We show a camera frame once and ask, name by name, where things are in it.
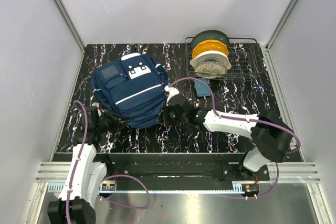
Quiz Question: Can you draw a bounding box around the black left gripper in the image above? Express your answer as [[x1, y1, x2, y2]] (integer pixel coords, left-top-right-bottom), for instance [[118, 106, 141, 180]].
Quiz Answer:
[[96, 109, 130, 134]]

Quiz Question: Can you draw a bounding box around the navy blue student backpack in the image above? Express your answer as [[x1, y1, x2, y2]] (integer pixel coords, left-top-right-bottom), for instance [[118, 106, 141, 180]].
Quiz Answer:
[[91, 52, 169, 129]]

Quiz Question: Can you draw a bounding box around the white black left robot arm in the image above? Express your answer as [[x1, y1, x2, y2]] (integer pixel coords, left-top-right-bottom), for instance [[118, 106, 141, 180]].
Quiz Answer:
[[47, 101, 129, 223]]

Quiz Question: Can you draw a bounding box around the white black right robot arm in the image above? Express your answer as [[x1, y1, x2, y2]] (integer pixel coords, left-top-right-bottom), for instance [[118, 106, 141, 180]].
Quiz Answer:
[[166, 94, 292, 180]]

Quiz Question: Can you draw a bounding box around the speckled grey plate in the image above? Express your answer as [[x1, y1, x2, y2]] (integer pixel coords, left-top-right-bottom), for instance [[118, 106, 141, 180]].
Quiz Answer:
[[195, 62, 228, 79]]

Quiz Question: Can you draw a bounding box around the white plate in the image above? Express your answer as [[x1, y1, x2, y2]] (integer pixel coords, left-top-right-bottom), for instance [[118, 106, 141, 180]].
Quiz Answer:
[[190, 50, 232, 69]]

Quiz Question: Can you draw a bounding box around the yellow plate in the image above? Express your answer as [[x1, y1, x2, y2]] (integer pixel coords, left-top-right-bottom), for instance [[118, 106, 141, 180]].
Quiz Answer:
[[192, 39, 229, 59]]

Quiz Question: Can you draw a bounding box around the dark green plate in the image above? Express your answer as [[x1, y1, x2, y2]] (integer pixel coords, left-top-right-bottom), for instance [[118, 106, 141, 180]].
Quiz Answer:
[[191, 30, 230, 49]]

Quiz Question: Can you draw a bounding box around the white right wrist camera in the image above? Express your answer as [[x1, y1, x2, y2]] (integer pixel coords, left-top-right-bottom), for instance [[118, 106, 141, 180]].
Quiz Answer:
[[164, 86, 180, 106]]

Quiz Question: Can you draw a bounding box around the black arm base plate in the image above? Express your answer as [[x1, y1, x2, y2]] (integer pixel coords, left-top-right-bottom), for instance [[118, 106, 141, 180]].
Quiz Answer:
[[111, 162, 270, 182]]

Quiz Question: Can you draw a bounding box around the black wire dish rack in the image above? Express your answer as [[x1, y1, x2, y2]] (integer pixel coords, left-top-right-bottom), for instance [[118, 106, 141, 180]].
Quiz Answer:
[[184, 37, 263, 82]]

